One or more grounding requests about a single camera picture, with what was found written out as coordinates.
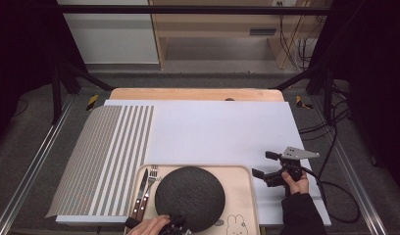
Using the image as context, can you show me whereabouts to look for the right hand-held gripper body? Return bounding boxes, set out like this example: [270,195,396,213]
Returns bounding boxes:
[263,146,321,188]

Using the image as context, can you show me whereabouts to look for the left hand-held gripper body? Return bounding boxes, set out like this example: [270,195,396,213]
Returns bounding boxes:
[160,217,193,235]

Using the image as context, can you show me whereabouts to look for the black round plate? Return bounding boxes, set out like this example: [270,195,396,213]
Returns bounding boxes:
[154,165,226,234]

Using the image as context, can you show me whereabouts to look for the beige tray with rabbit print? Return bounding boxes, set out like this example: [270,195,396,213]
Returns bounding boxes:
[124,164,261,235]

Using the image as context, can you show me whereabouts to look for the wooden-handled fork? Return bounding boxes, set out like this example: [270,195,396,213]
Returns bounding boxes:
[137,165,160,223]

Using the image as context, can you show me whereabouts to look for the wooden-handled knife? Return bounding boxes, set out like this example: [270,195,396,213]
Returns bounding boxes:
[130,167,150,221]

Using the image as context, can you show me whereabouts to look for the person's left hand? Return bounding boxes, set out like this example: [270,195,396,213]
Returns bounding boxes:
[126,213,172,235]

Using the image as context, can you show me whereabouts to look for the person's right hand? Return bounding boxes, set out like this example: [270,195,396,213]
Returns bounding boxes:
[279,169,310,197]

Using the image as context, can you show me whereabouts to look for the yellow and black tape strip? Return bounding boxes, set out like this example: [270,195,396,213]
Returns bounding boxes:
[85,94,100,112]
[294,95,315,110]

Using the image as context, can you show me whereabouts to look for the white board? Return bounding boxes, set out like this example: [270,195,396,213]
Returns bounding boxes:
[55,99,332,227]

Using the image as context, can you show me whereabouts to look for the black metal stand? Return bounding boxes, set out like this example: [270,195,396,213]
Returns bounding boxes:
[270,62,337,125]
[50,58,116,125]

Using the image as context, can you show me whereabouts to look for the grey striped placemat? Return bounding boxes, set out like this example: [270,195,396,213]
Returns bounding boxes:
[44,105,155,218]

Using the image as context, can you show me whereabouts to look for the black curtain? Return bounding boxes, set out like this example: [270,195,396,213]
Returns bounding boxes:
[0,0,88,145]
[310,0,400,190]

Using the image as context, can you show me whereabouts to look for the light wooden desk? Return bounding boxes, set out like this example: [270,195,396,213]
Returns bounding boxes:
[148,0,333,71]

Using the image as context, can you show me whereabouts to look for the white cabinet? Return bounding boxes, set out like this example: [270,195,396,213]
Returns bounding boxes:
[57,0,160,65]

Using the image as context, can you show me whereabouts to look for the black floor cables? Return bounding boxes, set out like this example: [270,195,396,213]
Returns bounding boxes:
[298,81,353,179]

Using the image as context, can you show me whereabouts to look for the aluminium rail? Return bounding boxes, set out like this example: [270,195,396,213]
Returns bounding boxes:
[309,96,389,235]
[0,96,75,235]

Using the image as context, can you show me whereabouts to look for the right hand-held gripper cable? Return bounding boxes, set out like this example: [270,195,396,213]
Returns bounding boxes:
[300,164,361,224]

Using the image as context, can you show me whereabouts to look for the hanging cables under desk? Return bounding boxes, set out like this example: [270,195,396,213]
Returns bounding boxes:
[276,0,325,71]

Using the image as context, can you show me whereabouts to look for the black horizontal frame bar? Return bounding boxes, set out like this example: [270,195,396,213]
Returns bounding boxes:
[34,4,333,16]

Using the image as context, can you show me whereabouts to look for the thin black floor cable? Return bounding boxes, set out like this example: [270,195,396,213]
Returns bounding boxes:
[10,97,29,119]

